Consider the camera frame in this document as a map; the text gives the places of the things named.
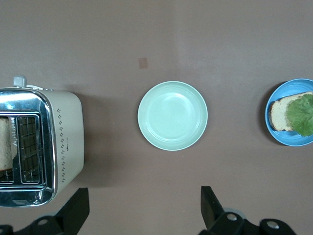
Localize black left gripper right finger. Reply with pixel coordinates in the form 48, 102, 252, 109
199, 186, 298, 235

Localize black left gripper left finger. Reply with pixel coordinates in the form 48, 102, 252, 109
0, 188, 90, 235

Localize toasted bread slice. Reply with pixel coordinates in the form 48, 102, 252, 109
268, 91, 313, 132
0, 117, 14, 172

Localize green lettuce leaf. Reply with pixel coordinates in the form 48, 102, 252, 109
285, 94, 313, 138

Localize light green round plate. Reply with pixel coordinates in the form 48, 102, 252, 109
137, 80, 209, 152

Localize blue round plate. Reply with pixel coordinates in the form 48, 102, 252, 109
265, 78, 313, 147

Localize beige chrome toaster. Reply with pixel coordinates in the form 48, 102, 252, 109
0, 75, 85, 208

